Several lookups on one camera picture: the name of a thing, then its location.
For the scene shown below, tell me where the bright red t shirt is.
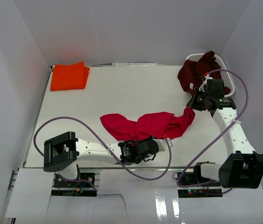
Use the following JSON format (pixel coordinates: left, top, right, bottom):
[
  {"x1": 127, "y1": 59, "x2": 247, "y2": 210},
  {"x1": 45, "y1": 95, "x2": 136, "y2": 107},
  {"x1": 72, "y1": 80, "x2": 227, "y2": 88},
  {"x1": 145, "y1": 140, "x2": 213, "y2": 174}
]
[{"x1": 100, "y1": 107, "x2": 195, "y2": 141}]

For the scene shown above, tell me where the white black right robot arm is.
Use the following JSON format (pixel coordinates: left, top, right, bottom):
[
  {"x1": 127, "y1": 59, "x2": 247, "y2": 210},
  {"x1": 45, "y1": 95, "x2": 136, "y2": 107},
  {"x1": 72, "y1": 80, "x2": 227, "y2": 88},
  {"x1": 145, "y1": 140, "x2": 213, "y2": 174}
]
[{"x1": 187, "y1": 77, "x2": 263, "y2": 189}]

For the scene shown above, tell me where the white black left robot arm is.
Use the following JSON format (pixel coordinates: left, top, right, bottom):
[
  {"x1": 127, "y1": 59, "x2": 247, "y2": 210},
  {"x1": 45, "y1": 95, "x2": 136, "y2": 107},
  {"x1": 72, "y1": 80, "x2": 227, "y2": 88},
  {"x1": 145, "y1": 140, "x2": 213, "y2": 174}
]
[{"x1": 43, "y1": 132, "x2": 166, "y2": 186}]

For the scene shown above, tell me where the white plastic laundry basket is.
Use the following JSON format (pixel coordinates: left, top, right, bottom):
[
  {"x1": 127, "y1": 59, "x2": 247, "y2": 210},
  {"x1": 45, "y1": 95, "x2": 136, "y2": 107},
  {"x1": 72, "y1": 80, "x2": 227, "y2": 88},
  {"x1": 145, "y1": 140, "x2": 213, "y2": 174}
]
[{"x1": 185, "y1": 53, "x2": 236, "y2": 98}]

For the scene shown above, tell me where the dark maroon t shirt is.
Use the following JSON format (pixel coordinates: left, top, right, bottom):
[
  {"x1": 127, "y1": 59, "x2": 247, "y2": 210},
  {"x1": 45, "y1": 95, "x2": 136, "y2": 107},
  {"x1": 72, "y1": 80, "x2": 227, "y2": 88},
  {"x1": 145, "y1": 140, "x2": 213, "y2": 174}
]
[{"x1": 178, "y1": 51, "x2": 221, "y2": 96}]

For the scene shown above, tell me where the orange folded t shirt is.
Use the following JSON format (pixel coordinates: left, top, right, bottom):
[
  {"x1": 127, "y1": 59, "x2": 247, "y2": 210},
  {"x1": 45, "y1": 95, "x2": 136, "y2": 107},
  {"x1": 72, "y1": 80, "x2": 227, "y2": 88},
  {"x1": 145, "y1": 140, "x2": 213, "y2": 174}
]
[{"x1": 50, "y1": 62, "x2": 90, "y2": 91}]

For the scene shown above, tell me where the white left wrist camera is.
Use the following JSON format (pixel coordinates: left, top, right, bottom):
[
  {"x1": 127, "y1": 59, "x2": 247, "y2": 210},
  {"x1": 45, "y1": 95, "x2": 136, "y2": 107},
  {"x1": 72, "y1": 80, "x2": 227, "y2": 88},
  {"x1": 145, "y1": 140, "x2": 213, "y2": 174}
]
[{"x1": 155, "y1": 138, "x2": 173, "y2": 152}]

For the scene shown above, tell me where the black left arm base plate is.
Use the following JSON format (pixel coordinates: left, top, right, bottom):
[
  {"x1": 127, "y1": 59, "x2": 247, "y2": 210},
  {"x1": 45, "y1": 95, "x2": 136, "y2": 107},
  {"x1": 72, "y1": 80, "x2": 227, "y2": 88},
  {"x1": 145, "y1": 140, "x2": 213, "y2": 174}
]
[{"x1": 51, "y1": 172, "x2": 99, "y2": 197}]

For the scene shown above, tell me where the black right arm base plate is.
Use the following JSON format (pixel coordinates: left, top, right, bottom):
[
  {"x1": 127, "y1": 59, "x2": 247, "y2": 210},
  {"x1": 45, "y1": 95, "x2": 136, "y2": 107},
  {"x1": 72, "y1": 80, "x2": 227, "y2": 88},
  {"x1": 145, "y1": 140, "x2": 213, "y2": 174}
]
[{"x1": 178, "y1": 170, "x2": 222, "y2": 199}]

